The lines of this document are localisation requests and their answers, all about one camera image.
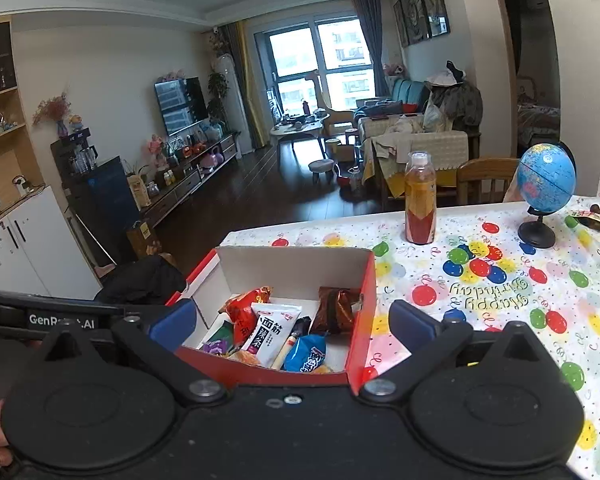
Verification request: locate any purple candy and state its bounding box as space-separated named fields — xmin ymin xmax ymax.
xmin=200 ymin=339 xmax=233 ymax=357

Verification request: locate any pink cushion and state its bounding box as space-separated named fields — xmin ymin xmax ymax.
xmin=502 ymin=169 xmax=527 ymax=203

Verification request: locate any grey curtain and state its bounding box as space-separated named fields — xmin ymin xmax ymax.
xmin=355 ymin=0 xmax=383 ymax=81

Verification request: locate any black jacket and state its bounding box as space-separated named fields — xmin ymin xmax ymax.
xmin=94 ymin=255 xmax=187 ymax=306

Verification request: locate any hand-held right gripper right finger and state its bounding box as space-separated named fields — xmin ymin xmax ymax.
xmin=359 ymin=299 xmax=556 ymax=404

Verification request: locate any white cabinet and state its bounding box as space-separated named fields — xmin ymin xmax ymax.
xmin=0 ymin=185 xmax=101 ymax=301

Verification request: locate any yellow carton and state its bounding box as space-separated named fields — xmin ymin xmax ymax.
xmin=127 ymin=175 xmax=151 ymax=208

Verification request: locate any round stool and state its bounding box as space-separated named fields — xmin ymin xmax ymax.
xmin=308 ymin=158 xmax=336 ymax=186

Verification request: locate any dark framed wall picture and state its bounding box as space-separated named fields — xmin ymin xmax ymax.
xmin=400 ymin=0 xmax=431 ymax=46
xmin=393 ymin=0 xmax=410 ymax=48
xmin=419 ymin=0 xmax=451 ymax=38

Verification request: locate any yellow curtain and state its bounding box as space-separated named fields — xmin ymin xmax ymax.
xmin=237 ymin=22 xmax=271 ymax=148

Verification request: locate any blue snack packet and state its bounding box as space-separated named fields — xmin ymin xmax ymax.
xmin=283 ymin=334 xmax=328 ymax=373

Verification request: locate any dark blue cabinet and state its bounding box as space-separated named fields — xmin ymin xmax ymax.
xmin=65 ymin=156 xmax=141 ymax=266

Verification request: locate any dark crumpled wrapper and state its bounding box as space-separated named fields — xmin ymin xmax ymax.
xmin=570 ymin=204 xmax=600 ymax=233

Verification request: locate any white tower air conditioner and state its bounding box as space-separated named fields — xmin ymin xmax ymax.
xmin=215 ymin=55 xmax=253 ymax=156

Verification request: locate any brown paper bag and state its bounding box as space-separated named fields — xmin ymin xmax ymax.
xmin=126 ymin=221 xmax=161 ymax=258

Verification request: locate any sofa with clothes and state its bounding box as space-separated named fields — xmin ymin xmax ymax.
xmin=355 ymin=77 xmax=483 ymax=198

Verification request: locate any red snack bag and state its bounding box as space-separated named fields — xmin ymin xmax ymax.
xmin=219 ymin=286 xmax=273 ymax=346

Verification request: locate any television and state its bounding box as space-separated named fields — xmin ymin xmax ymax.
xmin=154 ymin=76 xmax=208 ymax=137

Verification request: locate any bed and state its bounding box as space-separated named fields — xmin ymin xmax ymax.
xmin=517 ymin=102 xmax=561 ymax=148

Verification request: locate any flower vase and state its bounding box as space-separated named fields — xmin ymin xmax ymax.
xmin=32 ymin=95 xmax=73 ymax=138

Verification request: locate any sausage stick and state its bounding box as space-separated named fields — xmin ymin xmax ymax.
xmin=270 ymin=335 xmax=298 ymax=371

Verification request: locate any white red snack packet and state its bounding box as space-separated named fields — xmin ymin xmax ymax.
xmin=241 ymin=302 xmax=303 ymax=367

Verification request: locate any balloon print tablecloth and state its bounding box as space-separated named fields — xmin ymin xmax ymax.
xmin=220 ymin=170 xmax=600 ymax=478

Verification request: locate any coffee machine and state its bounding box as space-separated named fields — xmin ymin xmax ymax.
xmin=50 ymin=127 xmax=98 ymax=176

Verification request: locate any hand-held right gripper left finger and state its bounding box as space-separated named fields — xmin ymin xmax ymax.
xmin=42 ymin=299 xmax=230 ymax=404

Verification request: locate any wooden wall shelf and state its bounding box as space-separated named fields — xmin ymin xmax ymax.
xmin=0 ymin=15 xmax=46 ymax=226

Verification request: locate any blue desk globe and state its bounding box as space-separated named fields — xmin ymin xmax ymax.
xmin=517 ymin=142 xmax=577 ymax=250

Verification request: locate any potted plant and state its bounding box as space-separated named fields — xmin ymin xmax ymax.
xmin=207 ymin=72 xmax=229 ymax=121

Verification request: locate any wooden child chair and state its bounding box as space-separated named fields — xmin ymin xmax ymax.
xmin=302 ymin=70 xmax=356 ymax=136

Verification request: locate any red cardboard box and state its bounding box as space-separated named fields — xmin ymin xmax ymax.
xmin=165 ymin=246 xmax=378 ymax=396

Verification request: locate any large window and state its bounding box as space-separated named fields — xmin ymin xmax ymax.
xmin=254 ymin=12 xmax=376 ymax=111

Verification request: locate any television cabinet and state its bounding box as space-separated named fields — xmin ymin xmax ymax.
xmin=140 ymin=132 xmax=241 ymax=226

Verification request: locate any brown snack packet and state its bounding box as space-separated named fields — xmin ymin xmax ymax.
xmin=310 ymin=286 xmax=365 ymax=336

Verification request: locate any green snack packet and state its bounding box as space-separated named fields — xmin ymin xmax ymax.
xmin=207 ymin=321 xmax=236 ymax=346

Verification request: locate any round coffee table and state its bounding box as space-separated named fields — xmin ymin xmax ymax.
xmin=270 ymin=112 xmax=331 ymax=161

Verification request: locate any orange juice bottle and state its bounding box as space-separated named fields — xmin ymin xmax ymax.
xmin=404 ymin=151 xmax=438 ymax=246

